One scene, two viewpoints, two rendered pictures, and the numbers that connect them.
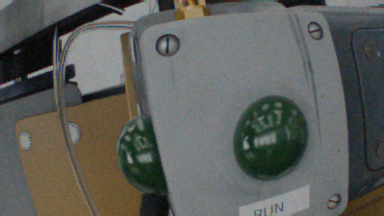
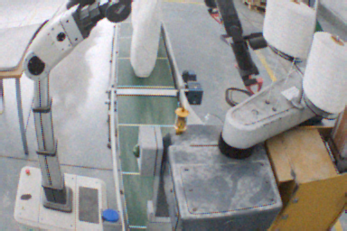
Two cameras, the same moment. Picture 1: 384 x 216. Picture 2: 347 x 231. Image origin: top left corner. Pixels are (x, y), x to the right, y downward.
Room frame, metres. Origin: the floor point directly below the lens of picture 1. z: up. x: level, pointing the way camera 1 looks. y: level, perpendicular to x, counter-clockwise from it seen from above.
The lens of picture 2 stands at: (0.33, -0.73, 1.90)
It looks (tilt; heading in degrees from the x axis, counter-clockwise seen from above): 36 degrees down; 81
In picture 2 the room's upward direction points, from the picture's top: 9 degrees clockwise
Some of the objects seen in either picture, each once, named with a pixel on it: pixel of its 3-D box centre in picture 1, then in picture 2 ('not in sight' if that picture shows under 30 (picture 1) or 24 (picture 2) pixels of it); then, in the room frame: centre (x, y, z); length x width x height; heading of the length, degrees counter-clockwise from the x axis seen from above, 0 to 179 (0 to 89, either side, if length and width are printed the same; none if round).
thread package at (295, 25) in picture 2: not in sight; (290, 23); (0.76, 0.15, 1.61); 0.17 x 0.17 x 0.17
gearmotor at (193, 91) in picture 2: not in sight; (189, 84); (0.79, 1.79, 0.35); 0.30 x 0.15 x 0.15; 94
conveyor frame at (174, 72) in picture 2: not in sight; (139, 32); (0.42, 2.72, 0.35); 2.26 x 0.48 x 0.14; 94
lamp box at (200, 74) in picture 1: (265, 135); (149, 152); (0.40, -0.02, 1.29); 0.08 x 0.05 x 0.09; 94
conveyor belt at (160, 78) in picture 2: not in sight; (138, 32); (0.42, 2.74, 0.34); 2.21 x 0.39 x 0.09; 94
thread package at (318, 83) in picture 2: not in sight; (331, 69); (0.77, -0.11, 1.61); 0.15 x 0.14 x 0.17; 94
